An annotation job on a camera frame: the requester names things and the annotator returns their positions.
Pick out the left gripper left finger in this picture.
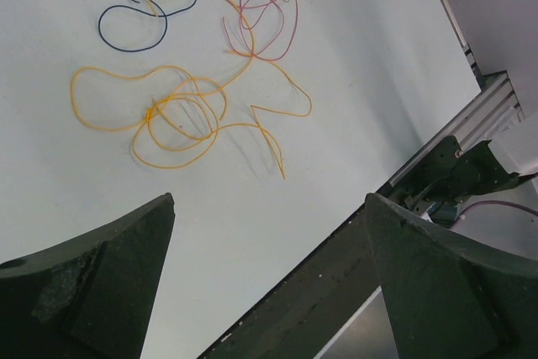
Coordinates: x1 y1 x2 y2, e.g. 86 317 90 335
1 193 175 358

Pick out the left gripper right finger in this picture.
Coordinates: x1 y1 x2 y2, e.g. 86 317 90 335
365 193 537 358

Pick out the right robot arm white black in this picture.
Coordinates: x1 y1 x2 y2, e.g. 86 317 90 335
403 114 537 213

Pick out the aluminium frame rail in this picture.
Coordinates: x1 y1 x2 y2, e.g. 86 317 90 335
388 71 525 187

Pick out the yellow-orange wire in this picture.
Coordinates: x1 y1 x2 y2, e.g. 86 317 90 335
70 0 313 181

